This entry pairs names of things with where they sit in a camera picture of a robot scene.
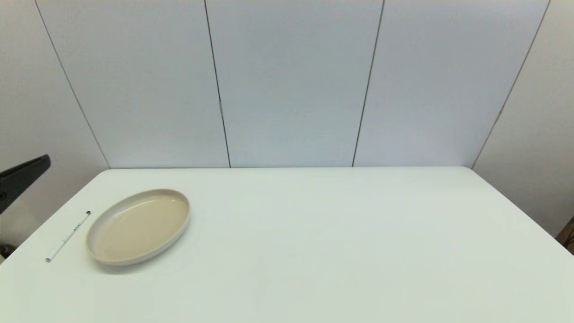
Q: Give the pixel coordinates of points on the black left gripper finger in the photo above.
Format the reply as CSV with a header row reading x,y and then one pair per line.
x,y
20,179

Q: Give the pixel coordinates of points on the white pen with black tip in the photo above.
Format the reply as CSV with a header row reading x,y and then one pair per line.
x,y
67,237

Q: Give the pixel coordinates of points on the dark object beside table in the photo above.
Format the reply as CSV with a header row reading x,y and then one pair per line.
x,y
5,250

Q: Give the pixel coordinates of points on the beige oval plate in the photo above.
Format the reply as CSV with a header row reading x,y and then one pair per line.
x,y
139,226

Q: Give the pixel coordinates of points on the brown wooden furniture piece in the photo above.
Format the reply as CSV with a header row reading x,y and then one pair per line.
x,y
566,229

